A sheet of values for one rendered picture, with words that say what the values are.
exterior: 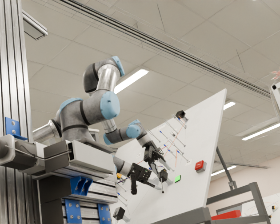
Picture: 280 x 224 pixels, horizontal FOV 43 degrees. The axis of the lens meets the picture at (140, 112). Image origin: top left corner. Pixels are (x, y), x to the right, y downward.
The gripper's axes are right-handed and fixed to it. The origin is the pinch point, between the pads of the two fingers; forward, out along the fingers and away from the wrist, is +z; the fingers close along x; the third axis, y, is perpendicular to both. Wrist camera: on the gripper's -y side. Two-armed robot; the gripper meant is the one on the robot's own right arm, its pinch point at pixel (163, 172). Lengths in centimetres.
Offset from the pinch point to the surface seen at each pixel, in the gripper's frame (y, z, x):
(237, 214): 230, 115, 80
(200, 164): -4.1, 5.8, -25.1
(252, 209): 671, 262, 241
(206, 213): -28.3, 24.4, -24.7
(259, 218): 14, 52, -29
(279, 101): 24, 1, -74
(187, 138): 32.4, -7.5, -10.6
